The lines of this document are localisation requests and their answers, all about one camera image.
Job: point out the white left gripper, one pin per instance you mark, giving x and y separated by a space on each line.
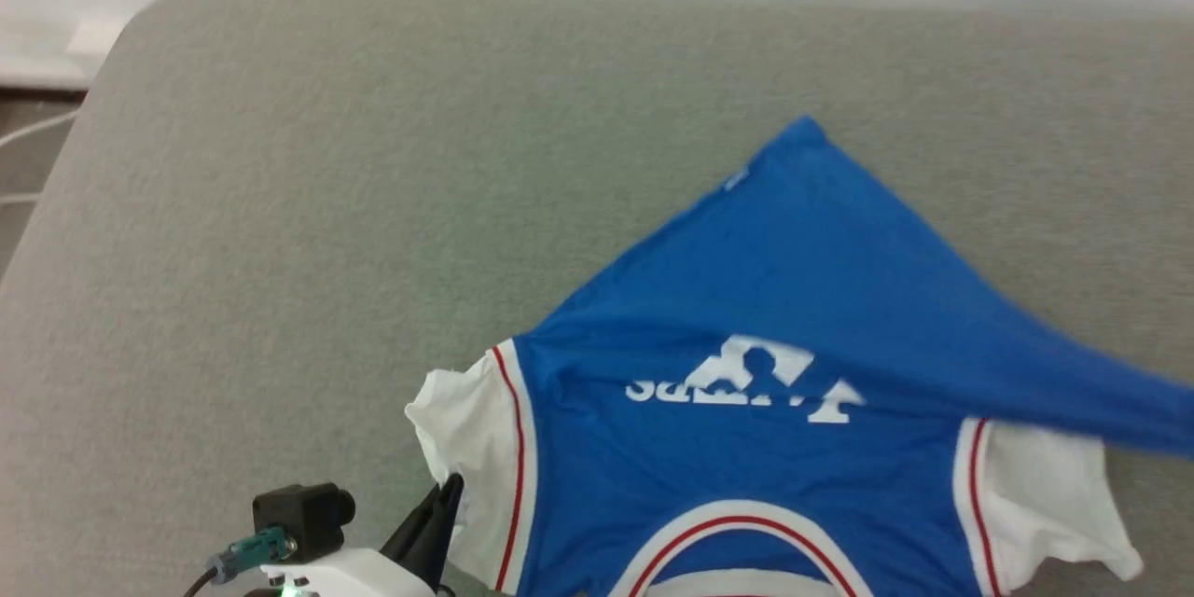
354 576

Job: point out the blue jersey with white sleeves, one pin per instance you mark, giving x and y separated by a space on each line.
793 298

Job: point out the grey-green fabric sofa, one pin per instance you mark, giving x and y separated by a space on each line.
326 233

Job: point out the dark baseboard strip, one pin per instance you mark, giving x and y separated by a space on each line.
42 94

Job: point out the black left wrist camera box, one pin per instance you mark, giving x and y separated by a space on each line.
303 513

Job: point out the white wall outlet plate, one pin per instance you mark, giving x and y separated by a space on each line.
95 37

